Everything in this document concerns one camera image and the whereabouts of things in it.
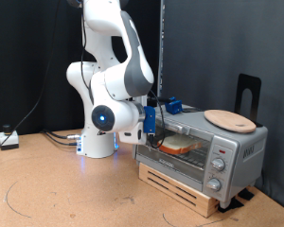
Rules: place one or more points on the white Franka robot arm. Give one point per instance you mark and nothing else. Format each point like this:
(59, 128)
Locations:
(94, 148)

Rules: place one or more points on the small round wooden board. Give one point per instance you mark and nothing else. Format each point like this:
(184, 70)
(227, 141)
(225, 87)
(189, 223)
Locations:
(230, 121)

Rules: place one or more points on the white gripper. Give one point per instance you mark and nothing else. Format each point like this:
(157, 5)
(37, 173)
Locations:
(132, 135)

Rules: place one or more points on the silver toaster oven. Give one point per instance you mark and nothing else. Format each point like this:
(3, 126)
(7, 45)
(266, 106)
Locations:
(243, 151)

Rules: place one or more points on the toy bread slice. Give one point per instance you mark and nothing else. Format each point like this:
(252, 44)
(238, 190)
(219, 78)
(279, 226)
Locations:
(180, 145)

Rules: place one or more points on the grey backdrop curtain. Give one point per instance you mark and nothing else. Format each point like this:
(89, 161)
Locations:
(227, 38)

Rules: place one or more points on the wooden slatted block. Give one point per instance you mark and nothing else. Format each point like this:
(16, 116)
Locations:
(180, 189)

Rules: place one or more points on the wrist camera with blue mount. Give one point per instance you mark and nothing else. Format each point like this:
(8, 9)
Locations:
(149, 119)

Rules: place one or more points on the black spatula with blue block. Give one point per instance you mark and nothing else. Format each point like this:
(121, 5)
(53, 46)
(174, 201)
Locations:
(173, 106)

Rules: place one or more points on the black foam pad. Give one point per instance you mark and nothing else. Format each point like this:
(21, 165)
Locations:
(230, 205)
(246, 194)

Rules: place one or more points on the silver oven knob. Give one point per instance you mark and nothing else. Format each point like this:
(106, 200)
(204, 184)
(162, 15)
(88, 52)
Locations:
(213, 185)
(217, 164)

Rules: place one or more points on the black backdrop curtain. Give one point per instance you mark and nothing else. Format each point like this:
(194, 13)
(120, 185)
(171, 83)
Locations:
(15, 47)

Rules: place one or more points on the white emergency stop box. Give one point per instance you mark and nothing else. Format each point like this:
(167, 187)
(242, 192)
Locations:
(9, 140)

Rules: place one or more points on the black metal bookend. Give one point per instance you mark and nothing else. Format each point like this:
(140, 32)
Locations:
(241, 82)

